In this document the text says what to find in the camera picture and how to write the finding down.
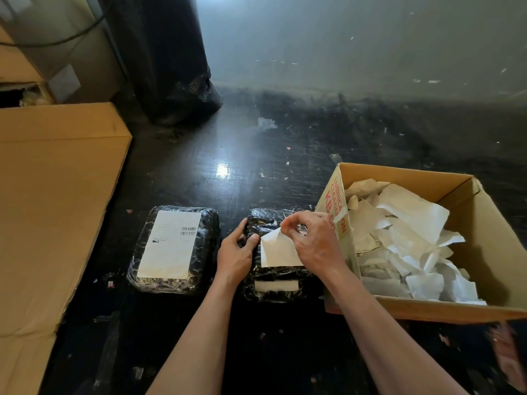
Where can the person's right thumb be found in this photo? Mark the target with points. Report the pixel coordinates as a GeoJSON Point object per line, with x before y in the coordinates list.
{"type": "Point", "coordinates": [291, 237]}

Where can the white label strip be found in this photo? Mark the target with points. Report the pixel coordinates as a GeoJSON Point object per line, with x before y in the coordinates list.
{"type": "Point", "coordinates": [276, 285]}

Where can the open brown cardboard box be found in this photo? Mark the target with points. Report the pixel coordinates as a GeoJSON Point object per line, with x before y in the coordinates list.
{"type": "Point", "coordinates": [490, 250]}

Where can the white barcode shipping label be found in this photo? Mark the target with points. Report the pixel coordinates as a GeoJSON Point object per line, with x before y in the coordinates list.
{"type": "Point", "coordinates": [168, 244]}

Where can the person's left thumb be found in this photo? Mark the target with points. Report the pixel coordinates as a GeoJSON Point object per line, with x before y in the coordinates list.
{"type": "Point", "coordinates": [251, 242]}

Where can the crumpled clear plastic scrap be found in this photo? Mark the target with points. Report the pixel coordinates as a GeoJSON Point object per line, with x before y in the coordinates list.
{"type": "Point", "coordinates": [266, 124]}

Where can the person's left forearm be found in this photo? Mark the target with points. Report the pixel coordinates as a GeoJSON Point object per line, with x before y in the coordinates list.
{"type": "Point", "coordinates": [201, 341]}

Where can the pile of white paper scraps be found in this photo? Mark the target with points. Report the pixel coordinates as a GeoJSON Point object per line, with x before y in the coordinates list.
{"type": "Point", "coordinates": [407, 242]}

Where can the person's left hand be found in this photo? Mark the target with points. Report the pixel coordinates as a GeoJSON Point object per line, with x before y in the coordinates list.
{"type": "Point", "coordinates": [232, 261]}

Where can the black parcel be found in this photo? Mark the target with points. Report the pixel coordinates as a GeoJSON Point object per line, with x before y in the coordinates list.
{"type": "Point", "coordinates": [269, 279]}
{"type": "Point", "coordinates": [206, 242]}

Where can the flat brown cardboard sheet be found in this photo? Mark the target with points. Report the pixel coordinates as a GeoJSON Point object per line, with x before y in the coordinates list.
{"type": "Point", "coordinates": [49, 209]}

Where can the person's right hand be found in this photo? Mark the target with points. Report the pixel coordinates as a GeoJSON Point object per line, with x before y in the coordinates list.
{"type": "Point", "coordinates": [319, 246]}

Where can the person's right forearm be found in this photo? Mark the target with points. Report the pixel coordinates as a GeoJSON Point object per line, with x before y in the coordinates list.
{"type": "Point", "coordinates": [378, 337]}

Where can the black plastic bag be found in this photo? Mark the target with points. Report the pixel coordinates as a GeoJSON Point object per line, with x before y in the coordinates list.
{"type": "Point", "coordinates": [164, 57]}

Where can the white label sheet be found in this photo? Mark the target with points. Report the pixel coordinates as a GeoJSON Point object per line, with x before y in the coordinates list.
{"type": "Point", "coordinates": [278, 252]}

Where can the grey cabinet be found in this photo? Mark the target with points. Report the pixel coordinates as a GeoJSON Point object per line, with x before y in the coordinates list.
{"type": "Point", "coordinates": [74, 45]}

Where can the clear plastic film strip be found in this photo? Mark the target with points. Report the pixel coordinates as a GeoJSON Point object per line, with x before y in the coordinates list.
{"type": "Point", "coordinates": [108, 349]}

